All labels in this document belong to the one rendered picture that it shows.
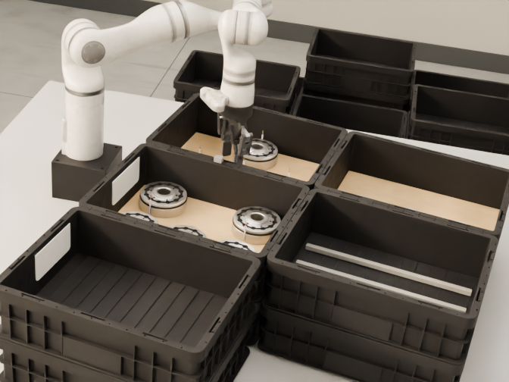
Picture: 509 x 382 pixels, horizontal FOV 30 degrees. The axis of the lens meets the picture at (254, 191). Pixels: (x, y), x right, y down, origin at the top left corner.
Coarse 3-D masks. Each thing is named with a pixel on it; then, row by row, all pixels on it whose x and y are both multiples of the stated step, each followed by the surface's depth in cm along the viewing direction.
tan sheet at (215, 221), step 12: (132, 204) 208; (192, 204) 210; (204, 204) 211; (180, 216) 206; (192, 216) 206; (204, 216) 207; (216, 216) 207; (228, 216) 208; (204, 228) 203; (216, 228) 203; (228, 228) 203; (216, 240) 199; (240, 240) 200
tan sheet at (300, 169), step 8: (192, 136) 237; (200, 136) 238; (208, 136) 238; (184, 144) 234; (192, 144) 234; (200, 144) 234; (208, 144) 235; (216, 144) 235; (232, 144) 236; (208, 152) 231; (216, 152) 231; (232, 152) 232; (232, 160) 229; (280, 160) 231; (288, 160) 231; (296, 160) 232; (272, 168) 227; (280, 168) 228; (288, 168) 228; (296, 168) 228; (304, 168) 229; (312, 168) 229; (296, 176) 225; (304, 176) 226
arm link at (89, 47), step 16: (144, 16) 217; (160, 16) 218; (176, 16) 219; (80, 32) 212; (96, 32) 212; (112, 32) 214; (128, 32) 215; (144, 32) 217; (160, 32) 218; (176, 32) 220; (80, 48) 211; (96, 48) 213; (112, 48) 215; (128, 48) 217; (144, 48) 220; (80, 64) 214; (96, 64) 215
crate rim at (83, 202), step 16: (144, 144) 211; (128, 160) 204; (192, 160) 208; (208, 160) 208; (112, 176) 198; (256, 176) 204; (272, 176) 204; (96, 192) 192; (304, 192) 200; (96, 208) 187; (144, 224) 184; (160, 224) 184; (208, 240) 181; (272, 240) 183; (256, 256) 178
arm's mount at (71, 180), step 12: (108, 144) 236; (60, 156) 229; (108, 156) 231; (120, 156) 237; (60, 168) 227; (72, 168) 226; (84, 168) 226; (96, 168) 226; (108, 168) 227; (60, 180) 229; (72, 180) 228; (84, 180) 227; (96, 180) 227; (60, 192) 230; (72, 192) 230; (84, 192) 229
